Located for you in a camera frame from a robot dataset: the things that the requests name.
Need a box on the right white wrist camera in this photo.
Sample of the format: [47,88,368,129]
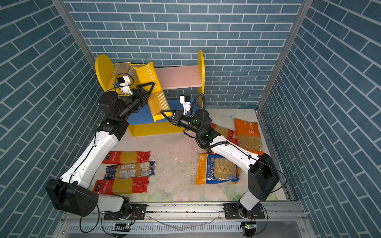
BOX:
[180,95,191,115]

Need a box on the red spaghetti bag lower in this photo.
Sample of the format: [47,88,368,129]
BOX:
[92,177,149,195]

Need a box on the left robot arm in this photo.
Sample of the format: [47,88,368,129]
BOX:
[46,82,155,220]

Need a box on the red spaghetti bag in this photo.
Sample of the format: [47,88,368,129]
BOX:
[92,177,149,195]
[102,151,151,165]

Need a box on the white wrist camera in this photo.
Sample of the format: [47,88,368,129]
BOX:
[115,75,133,96]
[180,95,191,115]

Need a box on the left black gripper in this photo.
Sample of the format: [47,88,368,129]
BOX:
[116,82,153,123]

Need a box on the red macaroni bag upper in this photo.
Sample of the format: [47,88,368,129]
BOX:
[211,123,235,139]

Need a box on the blue orange shell pasta bag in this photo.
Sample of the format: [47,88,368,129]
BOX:
[195,154,240,185]

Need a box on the orange macaroni bag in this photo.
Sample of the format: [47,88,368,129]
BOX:
[234,119,264,155]

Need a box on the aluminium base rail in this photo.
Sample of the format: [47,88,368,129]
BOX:
[53,201,314,238]

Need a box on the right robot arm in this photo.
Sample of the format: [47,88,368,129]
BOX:
[161,109,279,218]

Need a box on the red spaghetti bag upper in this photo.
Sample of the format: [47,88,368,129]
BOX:
[102,151,151,165]

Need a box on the red macaroni bag lower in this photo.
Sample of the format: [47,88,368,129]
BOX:
[228,138,239,146]

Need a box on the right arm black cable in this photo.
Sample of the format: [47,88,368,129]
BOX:
[183,93,230,149]

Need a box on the blue spaghetti bag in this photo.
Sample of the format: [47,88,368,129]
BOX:
[104,161,155,179]

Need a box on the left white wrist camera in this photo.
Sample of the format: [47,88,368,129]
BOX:
[115,75,133,96]

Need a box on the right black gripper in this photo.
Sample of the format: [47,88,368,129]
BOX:
[163,108,205,136]

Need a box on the red macaroni bag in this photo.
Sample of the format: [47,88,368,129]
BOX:
[228,138,239,146]
[211,123,235,139]

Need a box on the yellow spaghetti bag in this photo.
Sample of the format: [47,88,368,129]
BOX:
[104,63,130,94]
[134,62,170,122]
[125,62,144,89]

